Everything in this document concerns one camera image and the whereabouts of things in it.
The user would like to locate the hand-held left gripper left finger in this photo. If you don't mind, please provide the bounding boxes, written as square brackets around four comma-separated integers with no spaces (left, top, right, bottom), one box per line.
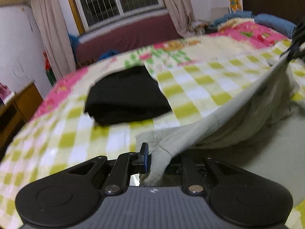
[68,143,153,194]

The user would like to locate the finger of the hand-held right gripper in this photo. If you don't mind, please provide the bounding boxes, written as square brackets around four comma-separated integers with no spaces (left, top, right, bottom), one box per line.
[285,39,305,62]

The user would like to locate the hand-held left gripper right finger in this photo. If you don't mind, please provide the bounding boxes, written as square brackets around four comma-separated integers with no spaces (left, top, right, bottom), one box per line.
[180,151,241,195]

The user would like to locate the grey-green pants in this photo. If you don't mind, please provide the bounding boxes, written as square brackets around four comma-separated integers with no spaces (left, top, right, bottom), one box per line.
[135,55,305,210]

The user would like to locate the black folded pants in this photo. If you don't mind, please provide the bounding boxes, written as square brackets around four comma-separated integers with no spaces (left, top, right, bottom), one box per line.
[83,65,172,126]

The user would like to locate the blue pillow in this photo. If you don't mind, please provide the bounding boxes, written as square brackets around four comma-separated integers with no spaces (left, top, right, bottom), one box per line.
[254,14,297,37]

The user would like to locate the pink printed blanket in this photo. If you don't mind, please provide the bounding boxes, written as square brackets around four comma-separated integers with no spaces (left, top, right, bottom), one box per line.
[31,19,296,122]

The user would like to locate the yellow orange bag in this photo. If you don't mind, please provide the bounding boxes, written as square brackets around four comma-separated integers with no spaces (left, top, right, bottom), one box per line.
[228,0,243,13]

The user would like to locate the yellow checkered plastic sheet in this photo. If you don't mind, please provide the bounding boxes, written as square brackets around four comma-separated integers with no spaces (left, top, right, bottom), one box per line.
[0,38,305,229]

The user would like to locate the beige curtain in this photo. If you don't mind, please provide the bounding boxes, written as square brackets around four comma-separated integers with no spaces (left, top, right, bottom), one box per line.
[27,0,77,84]
[156,0,194,37]

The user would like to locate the maroon sofa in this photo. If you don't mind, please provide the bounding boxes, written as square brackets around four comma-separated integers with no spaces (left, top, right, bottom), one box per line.
[76,13,183,66]

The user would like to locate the red green bag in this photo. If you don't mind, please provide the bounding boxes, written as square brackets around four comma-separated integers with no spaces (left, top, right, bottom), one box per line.
[43,51,57,87]

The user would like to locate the wooden side cabinet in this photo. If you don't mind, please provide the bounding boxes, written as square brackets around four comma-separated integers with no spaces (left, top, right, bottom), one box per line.
[0,82,44,158]

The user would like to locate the pink printed item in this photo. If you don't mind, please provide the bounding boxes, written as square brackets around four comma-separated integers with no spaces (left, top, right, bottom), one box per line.
[0,82,13,106]

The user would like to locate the barred window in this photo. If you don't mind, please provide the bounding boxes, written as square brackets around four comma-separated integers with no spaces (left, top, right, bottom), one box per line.
[69,0,167,28]

